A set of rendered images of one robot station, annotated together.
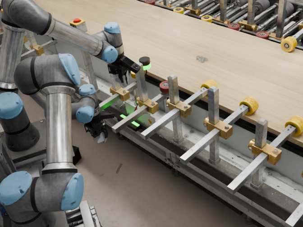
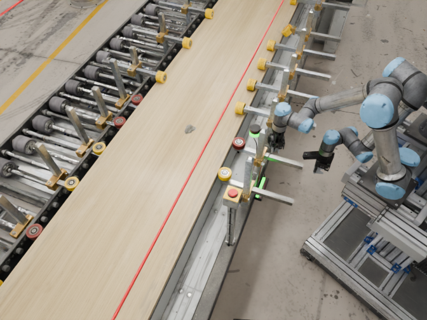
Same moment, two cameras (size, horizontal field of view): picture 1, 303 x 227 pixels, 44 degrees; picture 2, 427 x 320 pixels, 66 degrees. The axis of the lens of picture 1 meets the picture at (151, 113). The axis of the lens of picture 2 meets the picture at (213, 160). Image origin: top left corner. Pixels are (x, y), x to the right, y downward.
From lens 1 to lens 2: 2.75 m
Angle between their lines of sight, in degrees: 74
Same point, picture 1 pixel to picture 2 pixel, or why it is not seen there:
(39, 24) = not seen: hidden behind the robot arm
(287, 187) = (269, 94)
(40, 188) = not seen: outside the picture
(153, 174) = not seen: hidden behind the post
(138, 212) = (271, 230)
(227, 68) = (199, 110)
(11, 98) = (402, 151)
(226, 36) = (142, 122)
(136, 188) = (250, 243)
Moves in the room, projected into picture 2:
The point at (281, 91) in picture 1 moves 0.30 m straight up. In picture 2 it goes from (222, 77) to (222, 41)
